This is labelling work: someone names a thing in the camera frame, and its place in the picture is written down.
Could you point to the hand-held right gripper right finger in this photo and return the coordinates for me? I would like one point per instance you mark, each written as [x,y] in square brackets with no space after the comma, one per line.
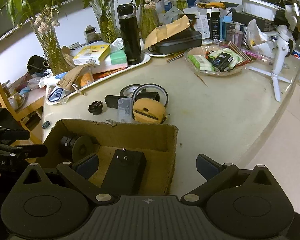
[207,166]

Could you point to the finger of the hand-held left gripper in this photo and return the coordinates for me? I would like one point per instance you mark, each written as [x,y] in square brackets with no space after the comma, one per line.
[15,134]
[32,151]

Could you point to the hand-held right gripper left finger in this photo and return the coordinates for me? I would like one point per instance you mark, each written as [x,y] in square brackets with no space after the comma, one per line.
[88,166]

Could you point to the brown cardboard box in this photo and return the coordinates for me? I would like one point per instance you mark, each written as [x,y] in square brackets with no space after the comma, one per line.
[140,135]

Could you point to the black rectangular block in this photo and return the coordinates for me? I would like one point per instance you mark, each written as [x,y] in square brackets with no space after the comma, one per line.
[112,102]
[150,96]

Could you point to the large amber tape roll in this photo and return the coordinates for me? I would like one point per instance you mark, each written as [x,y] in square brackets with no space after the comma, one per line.
[152,85]

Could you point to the black cylindrical part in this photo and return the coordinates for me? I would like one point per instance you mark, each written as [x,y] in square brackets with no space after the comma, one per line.
[70,145]

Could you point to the small dark round cap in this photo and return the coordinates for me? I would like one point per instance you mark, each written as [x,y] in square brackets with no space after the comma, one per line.
[46,124]

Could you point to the black power adapter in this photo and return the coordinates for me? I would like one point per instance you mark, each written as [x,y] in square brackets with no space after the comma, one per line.
[126,170]

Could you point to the blue white mask package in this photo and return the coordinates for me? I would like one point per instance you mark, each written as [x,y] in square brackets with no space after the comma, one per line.
[56,96]

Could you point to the small black knob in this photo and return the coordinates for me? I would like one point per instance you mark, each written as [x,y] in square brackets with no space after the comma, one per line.
[95,108]

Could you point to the white blue packet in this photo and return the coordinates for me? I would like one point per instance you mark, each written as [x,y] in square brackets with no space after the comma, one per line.
[50,80]

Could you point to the clear plastic case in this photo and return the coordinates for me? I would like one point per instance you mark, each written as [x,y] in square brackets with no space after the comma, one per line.
[125,110]

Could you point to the tan round case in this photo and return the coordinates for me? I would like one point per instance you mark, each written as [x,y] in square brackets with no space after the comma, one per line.
[150,108]

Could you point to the black tape roll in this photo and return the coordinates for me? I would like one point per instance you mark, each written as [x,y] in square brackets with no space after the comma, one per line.
[122,90]

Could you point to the thin wooden stick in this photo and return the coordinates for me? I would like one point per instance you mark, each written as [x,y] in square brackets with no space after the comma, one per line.
[201,80]

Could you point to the orange packet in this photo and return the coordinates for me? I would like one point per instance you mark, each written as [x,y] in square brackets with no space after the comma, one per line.
[86,78]

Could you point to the wide glass vase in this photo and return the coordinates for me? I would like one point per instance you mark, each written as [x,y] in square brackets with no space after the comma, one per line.
[52,50]

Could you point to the red envelope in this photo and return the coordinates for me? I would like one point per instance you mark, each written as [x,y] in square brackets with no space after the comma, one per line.
[107,74]

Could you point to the clear glass bowl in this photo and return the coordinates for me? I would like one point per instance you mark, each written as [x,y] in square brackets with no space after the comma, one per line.
[230,71]

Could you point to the white flat box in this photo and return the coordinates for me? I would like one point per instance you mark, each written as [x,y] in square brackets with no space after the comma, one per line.
[110,69]

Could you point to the green wet wipe packet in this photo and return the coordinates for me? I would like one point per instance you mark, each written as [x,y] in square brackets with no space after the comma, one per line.
[200,62]

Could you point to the black foil packet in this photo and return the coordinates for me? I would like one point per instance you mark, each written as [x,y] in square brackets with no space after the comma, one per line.
[222,61]

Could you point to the white green packet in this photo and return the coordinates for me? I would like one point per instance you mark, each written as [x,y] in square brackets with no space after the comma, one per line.
[237,58]

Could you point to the green tissue pack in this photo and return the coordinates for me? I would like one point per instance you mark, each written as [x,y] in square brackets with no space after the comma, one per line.
[117,57]

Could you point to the yellow cardboard box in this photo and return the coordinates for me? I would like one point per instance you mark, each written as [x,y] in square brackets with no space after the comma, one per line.
[92,52]

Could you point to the brown chopsticks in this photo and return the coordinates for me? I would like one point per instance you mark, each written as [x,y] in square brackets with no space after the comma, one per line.
[176,57]

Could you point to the long white tray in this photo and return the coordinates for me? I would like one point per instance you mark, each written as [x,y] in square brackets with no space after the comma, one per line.
[140,63]

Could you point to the pink patterned packet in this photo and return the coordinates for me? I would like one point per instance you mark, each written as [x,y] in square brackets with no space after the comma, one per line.
[252,53]

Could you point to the small white tray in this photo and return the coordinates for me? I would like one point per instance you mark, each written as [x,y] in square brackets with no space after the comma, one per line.
[155,54]

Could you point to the black round pan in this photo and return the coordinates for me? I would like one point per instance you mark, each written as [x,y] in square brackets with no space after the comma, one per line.
[180,42]

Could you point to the white gimbal tripod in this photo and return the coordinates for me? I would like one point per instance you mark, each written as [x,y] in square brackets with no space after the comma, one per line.
[280,55]

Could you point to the pink liquid bottle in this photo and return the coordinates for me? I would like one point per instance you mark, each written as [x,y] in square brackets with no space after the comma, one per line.
[237,36]

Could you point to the black thermos bottle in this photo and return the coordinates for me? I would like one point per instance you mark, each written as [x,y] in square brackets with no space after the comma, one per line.
[128,37]

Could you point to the blue carton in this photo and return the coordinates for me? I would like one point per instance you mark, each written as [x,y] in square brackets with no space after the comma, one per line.
[228,28]

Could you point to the crumpled white paper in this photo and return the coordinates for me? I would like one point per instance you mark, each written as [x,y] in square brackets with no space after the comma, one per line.
[256,35]

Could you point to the white carton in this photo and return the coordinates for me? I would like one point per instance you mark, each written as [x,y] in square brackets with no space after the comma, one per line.
[201,26]

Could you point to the black carton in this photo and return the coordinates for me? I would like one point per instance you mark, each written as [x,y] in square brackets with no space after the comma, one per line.
[215,25]

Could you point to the brown paper envelope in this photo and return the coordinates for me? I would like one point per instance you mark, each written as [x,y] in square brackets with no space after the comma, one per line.
[165,31]

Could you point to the ribbed glass vase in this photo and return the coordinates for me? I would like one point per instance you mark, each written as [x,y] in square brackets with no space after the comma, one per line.
[106,25]

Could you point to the cola bottle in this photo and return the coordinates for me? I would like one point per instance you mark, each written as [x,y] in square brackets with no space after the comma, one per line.
[298,50]

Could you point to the narrow glass vase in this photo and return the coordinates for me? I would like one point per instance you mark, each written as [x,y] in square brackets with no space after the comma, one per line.
[148,22]

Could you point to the yellow cloth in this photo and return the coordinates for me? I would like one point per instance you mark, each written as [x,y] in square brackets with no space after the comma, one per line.
[211,5]

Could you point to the white plastic container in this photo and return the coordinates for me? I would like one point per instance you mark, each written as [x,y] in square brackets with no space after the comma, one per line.
[260,8]

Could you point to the wooden shelf frame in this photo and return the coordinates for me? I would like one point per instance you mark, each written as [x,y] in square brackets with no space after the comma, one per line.
[35,106]

